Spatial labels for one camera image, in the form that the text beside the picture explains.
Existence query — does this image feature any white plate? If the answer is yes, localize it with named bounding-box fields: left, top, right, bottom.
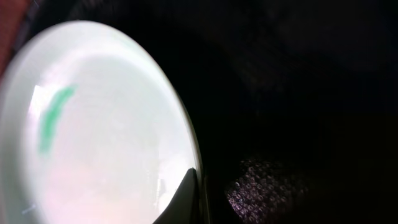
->
left=1, top=21, right=200, bottom=224

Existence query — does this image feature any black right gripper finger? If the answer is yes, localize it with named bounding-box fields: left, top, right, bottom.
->
left=154, top=168, right=199, bottom=224

